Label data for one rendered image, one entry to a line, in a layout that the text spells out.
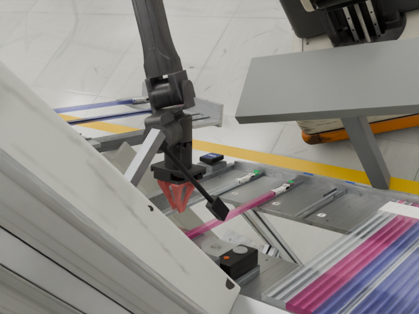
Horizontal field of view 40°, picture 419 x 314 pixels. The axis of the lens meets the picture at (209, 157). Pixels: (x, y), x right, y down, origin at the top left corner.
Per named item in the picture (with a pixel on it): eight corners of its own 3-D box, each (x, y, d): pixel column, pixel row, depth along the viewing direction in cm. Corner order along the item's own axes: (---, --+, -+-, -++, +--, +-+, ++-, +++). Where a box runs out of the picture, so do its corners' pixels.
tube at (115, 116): (178, 107, 172) (179, 104, 172) (181, 108, 171) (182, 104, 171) (21, 131, 137) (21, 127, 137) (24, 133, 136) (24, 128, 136)
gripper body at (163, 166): (186, 183, 114) (186, 147, 112) (149, 173, 120) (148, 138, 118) (207, 176, 119) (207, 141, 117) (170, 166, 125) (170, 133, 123)
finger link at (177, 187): (178, 219, 117) (178, 175, 115) (153, 211, 122) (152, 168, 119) (199, 210, 122) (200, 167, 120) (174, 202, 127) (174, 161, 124)
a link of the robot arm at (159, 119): (191, 77, 115) (154, 85, 118) (166, 86, 104) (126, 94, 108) (205, 136, 117) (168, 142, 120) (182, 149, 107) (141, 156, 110)
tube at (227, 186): (254, 175, 144) (254, 171, 144) (259, 176, 143) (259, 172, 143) (97, 243, 106) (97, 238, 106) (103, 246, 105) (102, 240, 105)
